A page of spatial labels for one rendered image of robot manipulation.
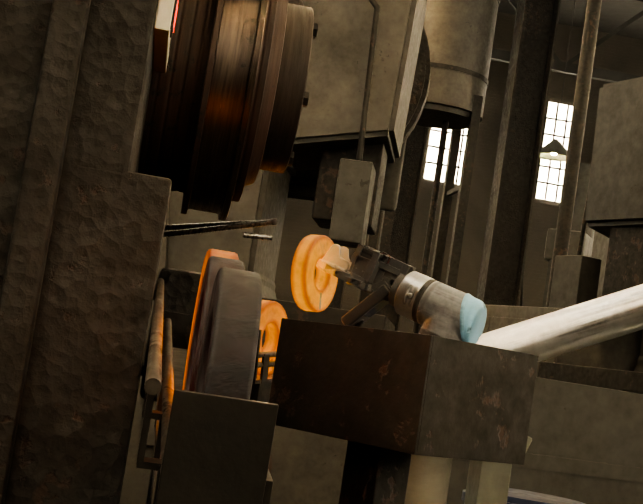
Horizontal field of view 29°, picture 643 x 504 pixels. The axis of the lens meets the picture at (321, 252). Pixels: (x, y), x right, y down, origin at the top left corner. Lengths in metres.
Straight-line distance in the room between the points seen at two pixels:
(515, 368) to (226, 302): 0.71
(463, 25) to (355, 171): 6.65
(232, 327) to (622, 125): 5.01
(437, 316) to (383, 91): 2.52
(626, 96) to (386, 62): 1.44
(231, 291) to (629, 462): 3.67
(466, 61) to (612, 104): 5.22
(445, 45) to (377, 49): 6.19
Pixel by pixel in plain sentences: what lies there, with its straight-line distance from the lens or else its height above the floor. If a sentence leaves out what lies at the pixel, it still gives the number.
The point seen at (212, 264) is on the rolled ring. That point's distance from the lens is 1.13.
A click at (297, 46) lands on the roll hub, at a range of 2.00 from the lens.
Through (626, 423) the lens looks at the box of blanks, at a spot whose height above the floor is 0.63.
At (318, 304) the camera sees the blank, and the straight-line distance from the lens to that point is 2.52.
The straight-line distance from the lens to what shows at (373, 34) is 4.75.
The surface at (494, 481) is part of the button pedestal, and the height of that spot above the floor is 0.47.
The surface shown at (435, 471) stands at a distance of 2.74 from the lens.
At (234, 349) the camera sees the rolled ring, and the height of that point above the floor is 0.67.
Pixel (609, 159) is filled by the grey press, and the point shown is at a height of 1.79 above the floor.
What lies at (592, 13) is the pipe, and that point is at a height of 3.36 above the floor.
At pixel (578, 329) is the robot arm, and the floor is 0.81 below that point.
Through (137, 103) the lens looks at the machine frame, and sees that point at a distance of 1.62.
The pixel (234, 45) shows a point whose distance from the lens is 1.90.
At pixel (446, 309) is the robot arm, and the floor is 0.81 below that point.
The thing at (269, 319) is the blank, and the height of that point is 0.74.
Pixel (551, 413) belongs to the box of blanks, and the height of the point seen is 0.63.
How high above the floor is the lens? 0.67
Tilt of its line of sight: 5 degrees up
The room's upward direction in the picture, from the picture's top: 9 degrees clockwise
